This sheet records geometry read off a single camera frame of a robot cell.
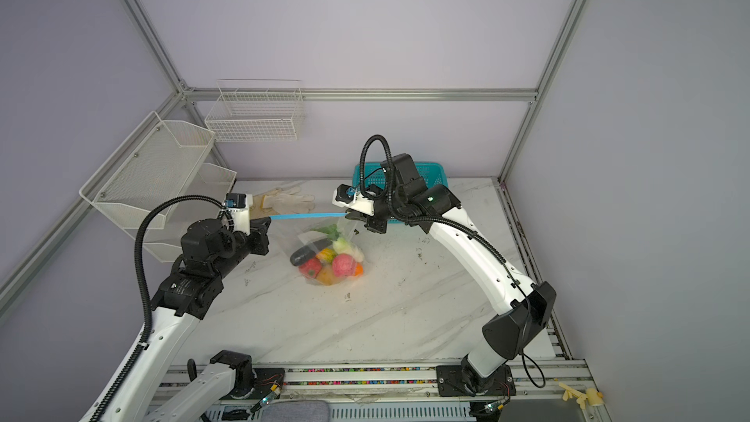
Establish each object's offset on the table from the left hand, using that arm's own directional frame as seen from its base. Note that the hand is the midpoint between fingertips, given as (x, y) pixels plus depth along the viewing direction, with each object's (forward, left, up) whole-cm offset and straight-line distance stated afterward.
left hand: (265, 221), depth 71 cm
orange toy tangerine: (-1, -22, -24) cm, 33 cm away
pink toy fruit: (-3, -18, -16) cm, 25 cm away
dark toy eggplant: (0, -8, -14) cm, 16 cm away
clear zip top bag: (-1, -7, -3) cm, 8 cm away
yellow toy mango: (-4, -13, -22) cm, 26 cm away
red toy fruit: (-2, -8, -19) cm, 21 cm away
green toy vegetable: (+1, -13, -18) cm, 22 cm away
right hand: (+2, -21, +4) cm, 22 cm away
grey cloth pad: (-36, -9, -26) cm, 46 cm away
